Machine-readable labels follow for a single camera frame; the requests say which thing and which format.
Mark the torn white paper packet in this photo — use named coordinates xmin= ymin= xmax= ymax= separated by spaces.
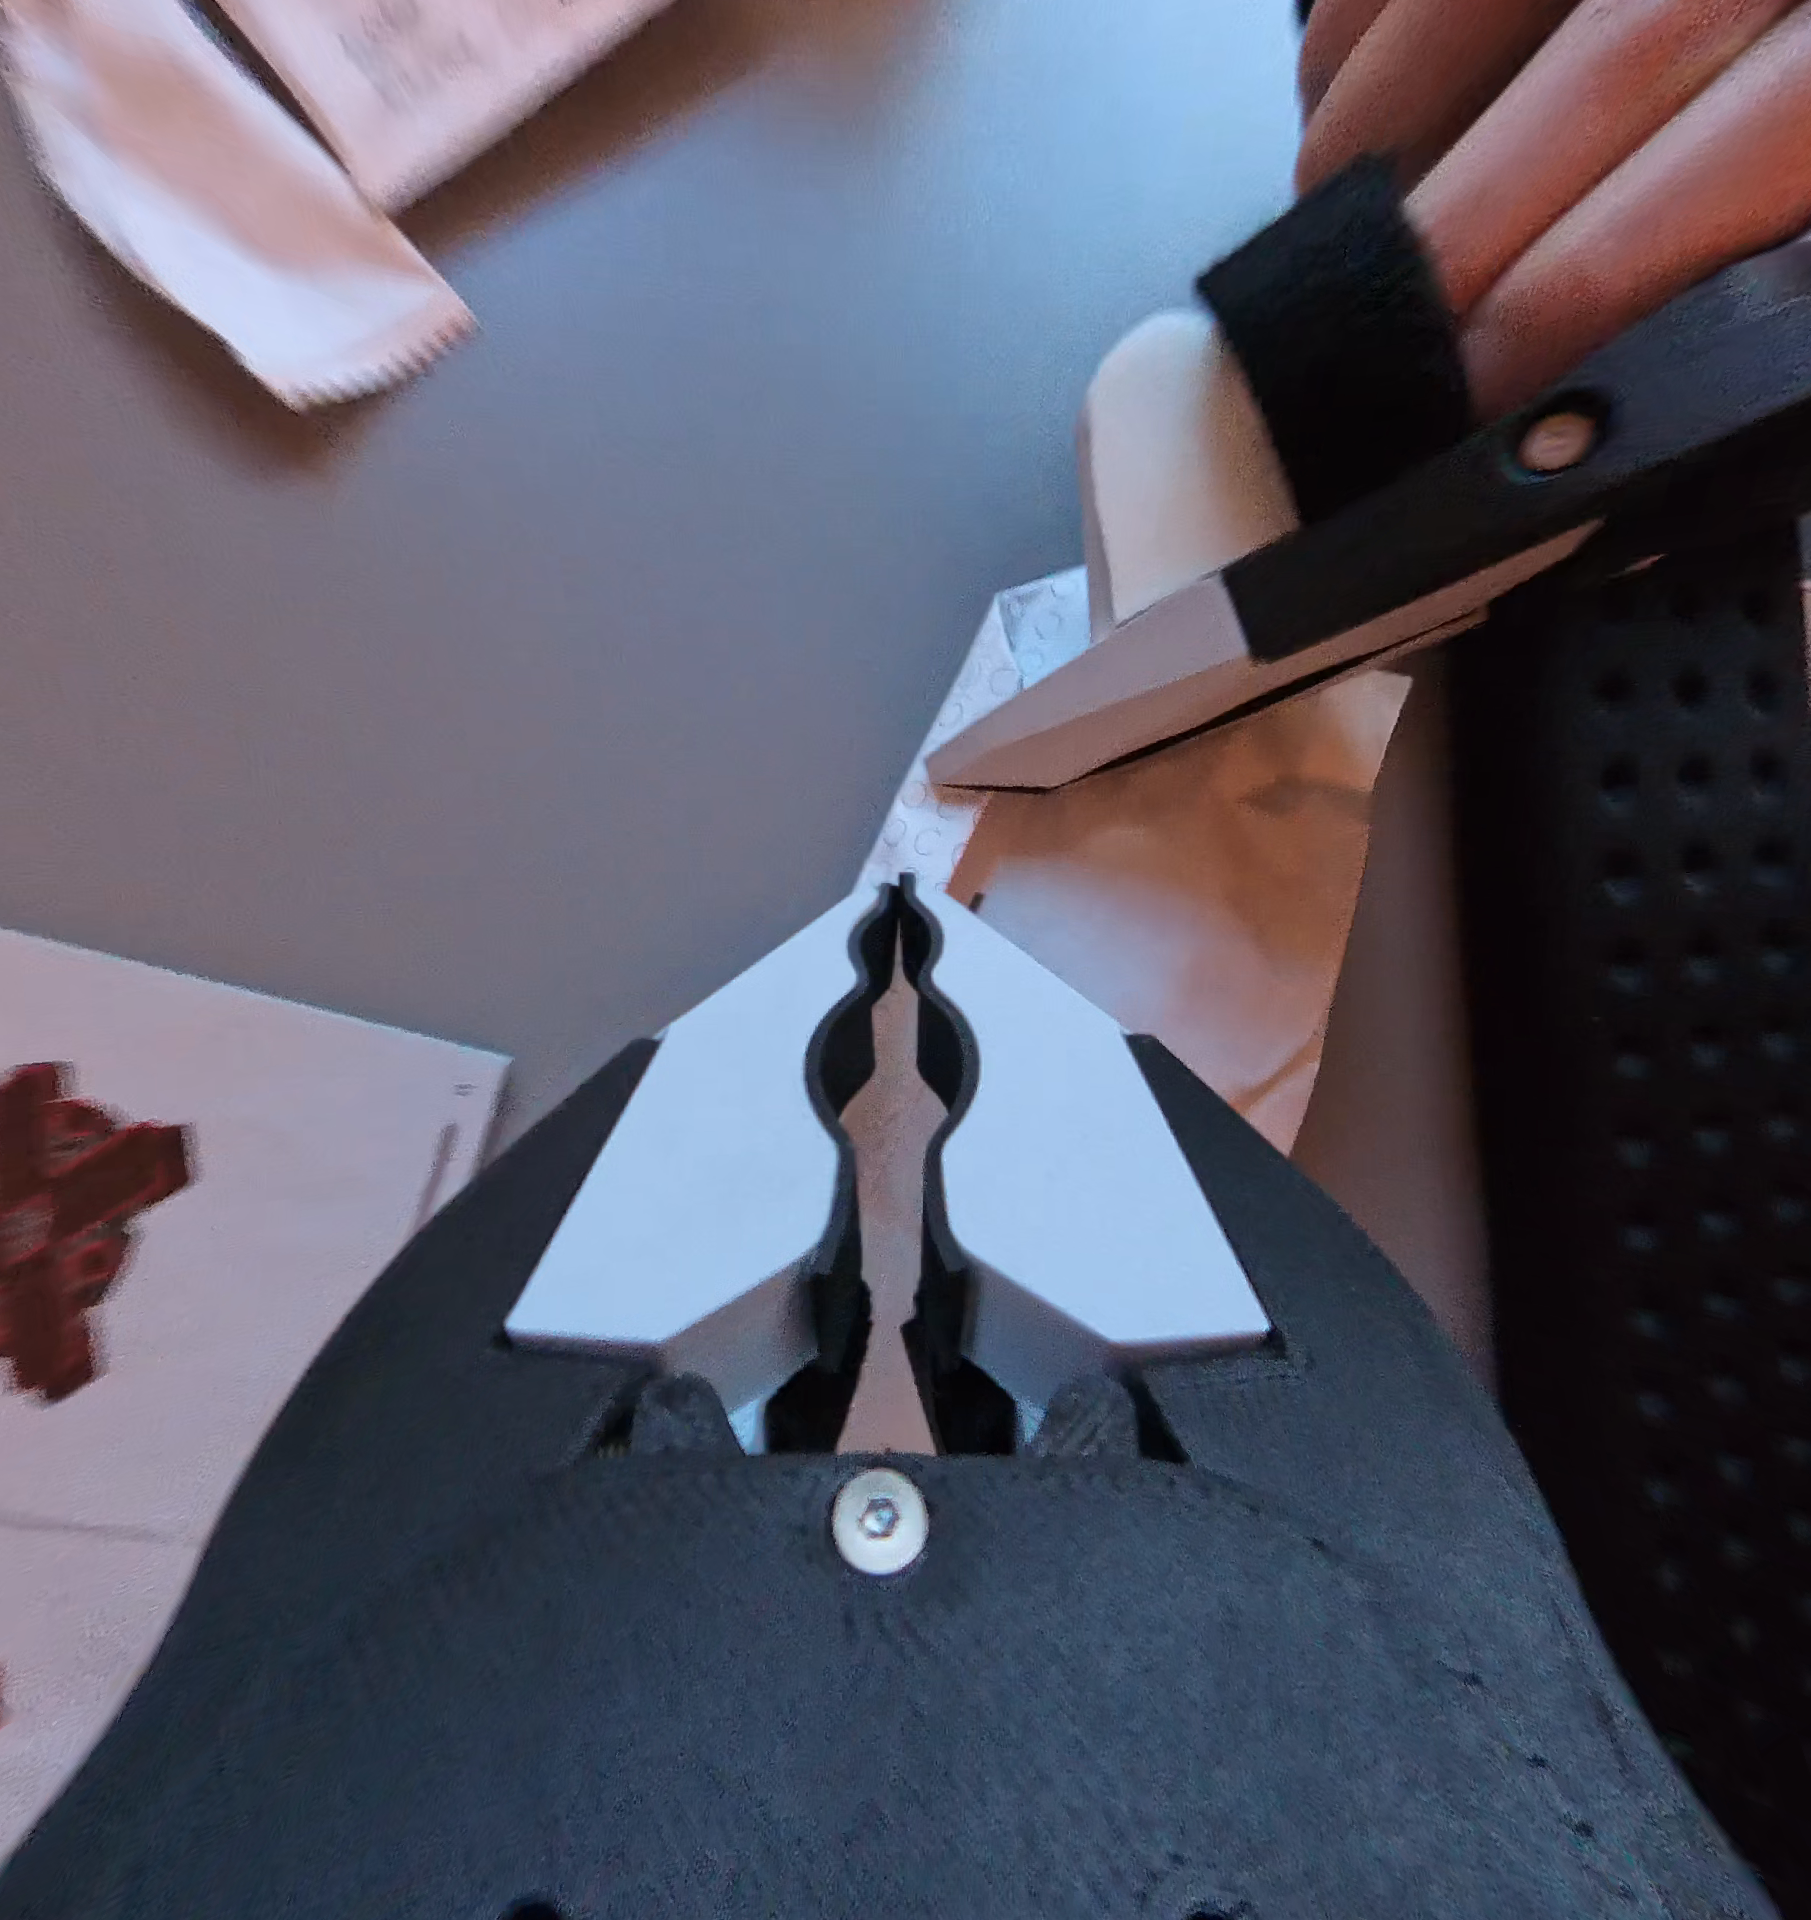
xmin=0 ymin=0 xmax=479 ymax=414

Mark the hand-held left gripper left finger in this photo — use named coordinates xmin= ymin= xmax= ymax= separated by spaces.
xmin=502 ymin=876 xmax=907 ymax=1457

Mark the black perforated chair armrest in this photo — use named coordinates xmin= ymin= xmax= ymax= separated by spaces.
xmin=1452 ymin=503 xmax=1811 ymax=1920

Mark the open instruction booklet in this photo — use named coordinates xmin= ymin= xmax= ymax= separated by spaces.
xmin=0 ymin=913 xmax=512 ymax=1885

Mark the large white paper bag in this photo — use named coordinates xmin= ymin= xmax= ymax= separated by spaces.
xmin=851 ymin=585 xmax=1417 ymax=1457

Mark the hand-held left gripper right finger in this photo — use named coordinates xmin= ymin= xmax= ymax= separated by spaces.
xmin=900 ymin=876 xmax=1275 ymax=1457

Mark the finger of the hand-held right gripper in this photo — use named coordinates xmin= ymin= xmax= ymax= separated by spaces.
xmin=1083 ymin=603 xmax=1496 ymax=774
xmin=924 ymin=578 xmax=1270 ymax=793

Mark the person's right hand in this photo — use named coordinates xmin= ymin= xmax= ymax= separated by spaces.
xmin=1291 ymin=0 xmax=1811 ymax=425

